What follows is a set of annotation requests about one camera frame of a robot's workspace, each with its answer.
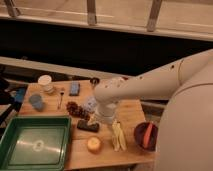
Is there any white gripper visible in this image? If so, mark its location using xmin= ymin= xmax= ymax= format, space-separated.
xmin=87 ymin=103 xmax=117 ymax=125

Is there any yellow banana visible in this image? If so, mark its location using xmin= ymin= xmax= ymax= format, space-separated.
xmin=112 ymin=121 xmax=127 ymax=151

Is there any yellow apple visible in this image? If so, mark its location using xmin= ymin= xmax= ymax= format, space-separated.
xmin=87 ymin=137 xmax=102 ymax=153

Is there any light blue plastic cup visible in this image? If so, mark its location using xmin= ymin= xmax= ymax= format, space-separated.
xmin=29 ymin=94 xmax=45 ymax=111

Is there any green plastic tray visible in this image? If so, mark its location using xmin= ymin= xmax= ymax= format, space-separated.
xmin=0 ymin=116 xmax=71 ymax=171

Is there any blue object at table edge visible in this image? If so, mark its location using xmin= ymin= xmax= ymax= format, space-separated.
xmin=14 ymin=88 xmax=26 ymax=103

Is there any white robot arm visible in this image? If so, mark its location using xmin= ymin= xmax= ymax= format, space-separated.
xmin=90 ymin=49 xmax=213 ymax=171

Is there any small metal cup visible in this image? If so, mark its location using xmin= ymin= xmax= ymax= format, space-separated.
xmin=90 ymin=77 xmax=100 ymax=85

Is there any white lidded jar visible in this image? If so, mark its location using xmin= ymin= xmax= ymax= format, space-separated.
xmin=38 ymin=75 xmax=54 ymax=94

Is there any crumpled blue white cloth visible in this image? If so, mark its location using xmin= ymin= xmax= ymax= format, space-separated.
xmin=82 ymin=96 xmax=97 ymax=113

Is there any orange carrot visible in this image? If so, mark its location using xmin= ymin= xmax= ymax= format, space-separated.
xmin=143 ymin=122 xmax=153 ymax=148

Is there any purple bowl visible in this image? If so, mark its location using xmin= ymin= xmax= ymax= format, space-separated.
xmin=134 ymin=122 xmax=158 ymax=151

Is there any black chocolate bar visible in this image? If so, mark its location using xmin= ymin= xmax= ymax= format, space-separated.
xmin=77 ymin=120 xmax=99 ymax=132

